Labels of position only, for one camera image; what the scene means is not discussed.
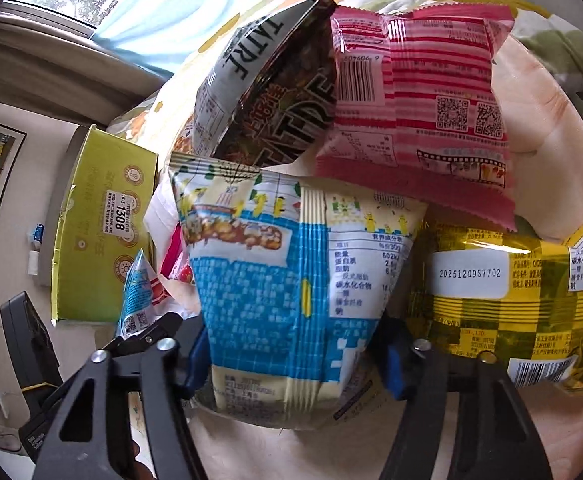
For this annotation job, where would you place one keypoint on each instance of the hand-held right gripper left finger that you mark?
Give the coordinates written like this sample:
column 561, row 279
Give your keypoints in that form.
column 199, row 362

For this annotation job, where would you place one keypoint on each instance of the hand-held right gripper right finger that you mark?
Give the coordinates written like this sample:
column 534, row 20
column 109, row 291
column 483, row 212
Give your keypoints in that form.
column 396, row 367

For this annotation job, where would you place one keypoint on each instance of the blue cream snack packet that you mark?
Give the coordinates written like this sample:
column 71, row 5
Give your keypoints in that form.
column 271, row 285

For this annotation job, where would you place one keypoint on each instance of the green cardboard box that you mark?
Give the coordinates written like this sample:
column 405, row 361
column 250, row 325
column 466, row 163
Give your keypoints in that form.
column 91, row 240

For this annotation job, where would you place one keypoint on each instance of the pink snack packet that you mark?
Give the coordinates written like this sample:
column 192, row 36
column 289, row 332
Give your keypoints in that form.
column 421, row 110

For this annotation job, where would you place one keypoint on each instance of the black snack bag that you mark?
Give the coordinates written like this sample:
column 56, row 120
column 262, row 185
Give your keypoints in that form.
column 271, row 85

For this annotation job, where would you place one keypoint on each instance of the small white object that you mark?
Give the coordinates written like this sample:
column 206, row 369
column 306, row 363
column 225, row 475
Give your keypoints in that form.
column 32, row 262

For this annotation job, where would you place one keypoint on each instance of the small blue white packet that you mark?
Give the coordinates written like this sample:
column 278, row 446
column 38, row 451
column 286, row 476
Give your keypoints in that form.
column 136, row 295

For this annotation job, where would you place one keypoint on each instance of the red white snack packet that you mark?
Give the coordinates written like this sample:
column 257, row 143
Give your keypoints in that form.
column 176, row 267

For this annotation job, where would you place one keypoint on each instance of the small blue object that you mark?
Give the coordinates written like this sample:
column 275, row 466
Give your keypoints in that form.
column 38, row 234

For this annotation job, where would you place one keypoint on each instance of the yellow snack packet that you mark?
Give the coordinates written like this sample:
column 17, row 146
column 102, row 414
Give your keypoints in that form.
column 496, row 310

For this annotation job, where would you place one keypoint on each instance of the grey headboard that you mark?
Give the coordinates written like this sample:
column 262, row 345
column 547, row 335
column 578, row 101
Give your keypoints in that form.
column 53, row 210

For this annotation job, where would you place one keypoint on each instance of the light blue curtain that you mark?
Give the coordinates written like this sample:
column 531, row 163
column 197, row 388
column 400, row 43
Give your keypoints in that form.
column 171, row 15

